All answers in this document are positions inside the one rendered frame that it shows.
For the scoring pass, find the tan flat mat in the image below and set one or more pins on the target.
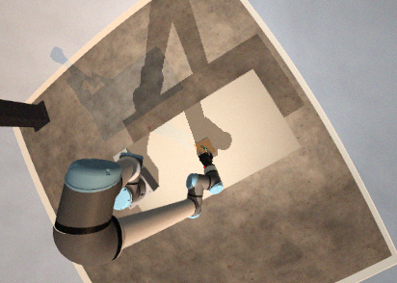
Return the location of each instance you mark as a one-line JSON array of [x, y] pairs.
[[204, 143]]

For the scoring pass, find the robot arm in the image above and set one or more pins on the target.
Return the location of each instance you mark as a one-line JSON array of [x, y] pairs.
[[93, 188]]

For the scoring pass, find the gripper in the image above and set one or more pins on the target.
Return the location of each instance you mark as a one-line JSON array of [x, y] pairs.
[[206, 155]]

